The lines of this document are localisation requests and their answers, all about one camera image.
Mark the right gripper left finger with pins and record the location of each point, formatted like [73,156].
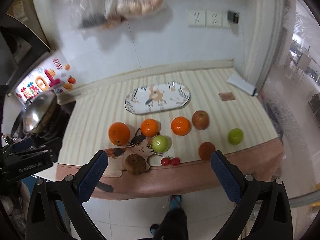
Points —
[44,220]

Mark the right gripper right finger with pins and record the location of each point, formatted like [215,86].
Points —
[274,220]

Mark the green apple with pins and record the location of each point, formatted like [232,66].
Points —
[160,144]
[235,136]

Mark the dark orange tangerine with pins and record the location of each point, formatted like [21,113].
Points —
[205,150]

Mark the large orange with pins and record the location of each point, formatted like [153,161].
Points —
[119,134]

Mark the dark brown red apple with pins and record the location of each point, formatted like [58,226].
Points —
[135,164]

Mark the red cherry tomato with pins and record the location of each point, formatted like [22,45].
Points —
[175,161]
[165,161]

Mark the small mandarin orange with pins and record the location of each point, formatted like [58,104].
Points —
[149,127]

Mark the black induction cooktop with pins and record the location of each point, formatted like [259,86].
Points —
[63,109]

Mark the steel wok lid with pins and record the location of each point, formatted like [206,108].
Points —
[39,112]

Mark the black trouser leg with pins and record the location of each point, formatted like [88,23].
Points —
[173,226]

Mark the blue shoe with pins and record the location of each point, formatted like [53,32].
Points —
[175,202]

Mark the black range hood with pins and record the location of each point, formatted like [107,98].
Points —
[23,43]

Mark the striped cat table mat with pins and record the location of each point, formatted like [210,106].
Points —
[260,153]

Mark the oval floral ceramic plate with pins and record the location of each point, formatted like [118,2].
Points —
[157,98]

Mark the clear bag with dark item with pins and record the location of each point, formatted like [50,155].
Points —
[87,13]

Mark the clear bag of eggs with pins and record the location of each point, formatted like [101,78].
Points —
[128,9]

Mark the black charger plug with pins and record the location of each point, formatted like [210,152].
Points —
[233,17]

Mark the colourful wall sticker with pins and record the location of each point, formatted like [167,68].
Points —
[50,74]

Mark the white wall socket middle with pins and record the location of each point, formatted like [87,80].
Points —
[213,19]

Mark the white wall socket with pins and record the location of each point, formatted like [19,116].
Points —
[213,19]
[196,18]

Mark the white wall socket left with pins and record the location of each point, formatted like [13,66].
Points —
[196,18]

